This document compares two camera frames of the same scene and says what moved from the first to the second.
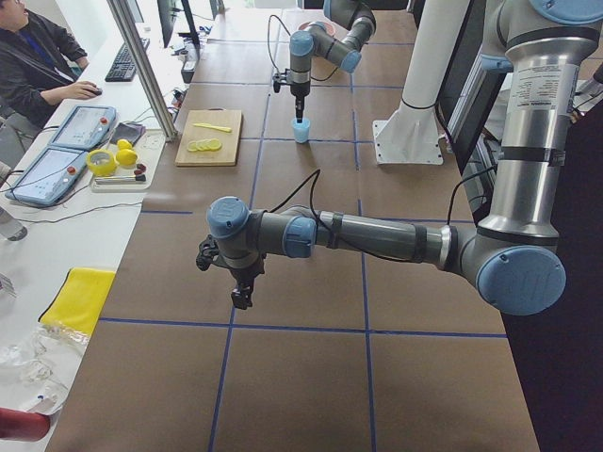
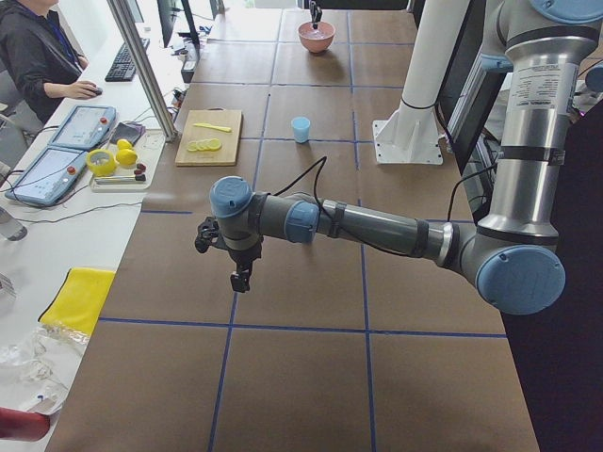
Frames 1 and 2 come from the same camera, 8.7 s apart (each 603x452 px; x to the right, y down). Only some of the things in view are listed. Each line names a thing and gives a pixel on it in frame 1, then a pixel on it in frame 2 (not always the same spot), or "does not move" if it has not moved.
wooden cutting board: x=228 y=153 does not move
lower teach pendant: x=49 y=177 does not move
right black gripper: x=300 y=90 -> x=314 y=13
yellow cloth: x=79 y=298 does not move
